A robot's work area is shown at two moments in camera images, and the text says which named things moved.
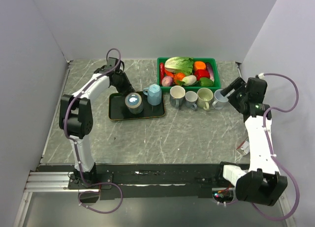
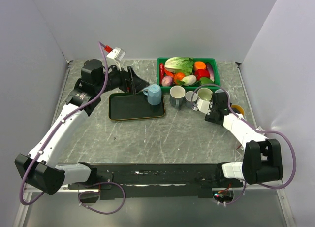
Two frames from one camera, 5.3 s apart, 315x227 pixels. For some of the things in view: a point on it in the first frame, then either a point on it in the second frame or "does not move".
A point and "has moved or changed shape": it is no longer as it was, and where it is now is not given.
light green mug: x=204 y=96 does not move
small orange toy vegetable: x=178 y=77 does not move
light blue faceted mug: x=154 y=93 does not move
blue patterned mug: x=133 y=102 has moved or changed shape
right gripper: x=237 y=85 to x=210 y=117
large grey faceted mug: x=177 y=93 does not move
